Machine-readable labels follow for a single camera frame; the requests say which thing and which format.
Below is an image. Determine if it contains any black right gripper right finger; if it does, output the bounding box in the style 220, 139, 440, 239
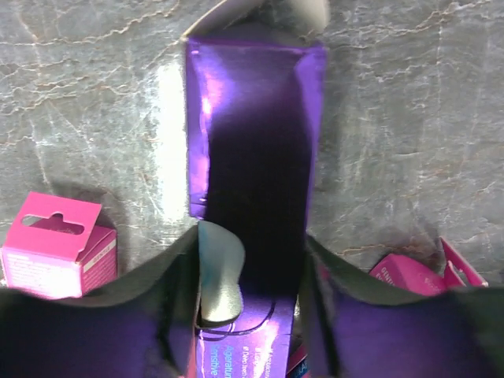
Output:
301, 237, 503, 377

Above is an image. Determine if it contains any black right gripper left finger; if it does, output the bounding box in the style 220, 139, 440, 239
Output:
0, 224, 202, 378

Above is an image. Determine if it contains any purple toothpaste box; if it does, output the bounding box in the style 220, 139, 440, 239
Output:
180, 0, 331, 378

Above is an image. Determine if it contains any pink toothpaste box middle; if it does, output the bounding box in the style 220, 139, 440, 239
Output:
369, 254, 448, 296

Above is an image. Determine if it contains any pink toothpaste box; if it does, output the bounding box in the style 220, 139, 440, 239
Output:
1, 192, 117, 299
369, 254, 448, 296
439, 237, 488, 289

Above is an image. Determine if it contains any pink toothpaste box right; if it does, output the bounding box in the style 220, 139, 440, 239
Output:
439, 237, 488, 289

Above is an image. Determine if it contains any pink toothpaste box left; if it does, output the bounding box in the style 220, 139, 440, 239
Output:
1, 192, 117, 299

